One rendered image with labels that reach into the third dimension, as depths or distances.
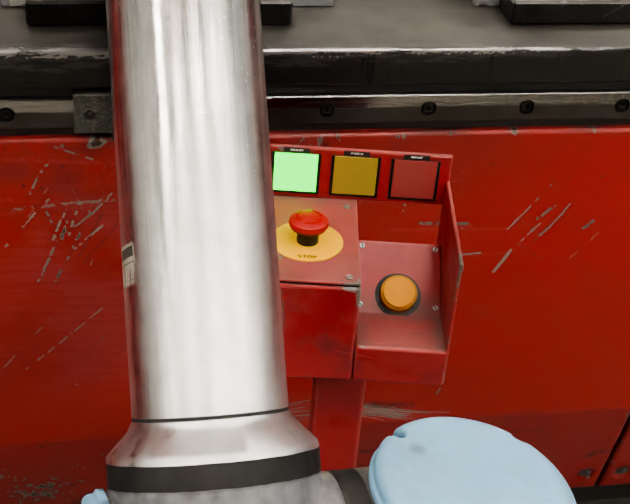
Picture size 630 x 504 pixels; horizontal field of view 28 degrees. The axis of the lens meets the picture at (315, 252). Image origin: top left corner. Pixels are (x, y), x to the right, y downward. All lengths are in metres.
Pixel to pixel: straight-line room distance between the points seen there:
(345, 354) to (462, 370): 0.50
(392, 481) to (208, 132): 0.21
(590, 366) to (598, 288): 0.14
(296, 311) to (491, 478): 0.56
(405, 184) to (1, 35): 0.47
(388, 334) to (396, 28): 0.40
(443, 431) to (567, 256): 0.97
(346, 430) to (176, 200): 0.76
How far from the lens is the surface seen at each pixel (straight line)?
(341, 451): 1.41
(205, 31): 0.67
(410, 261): 1.31
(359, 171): 1.31
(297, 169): 1.30
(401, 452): 0.69
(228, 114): 0.66
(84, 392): 1.66
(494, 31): 1.52
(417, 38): 1.47
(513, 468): 0.70
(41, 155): 1.46
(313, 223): 1.23
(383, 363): 1.26
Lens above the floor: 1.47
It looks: 34 degrees down
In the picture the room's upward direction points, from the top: 5 degrees clockwise
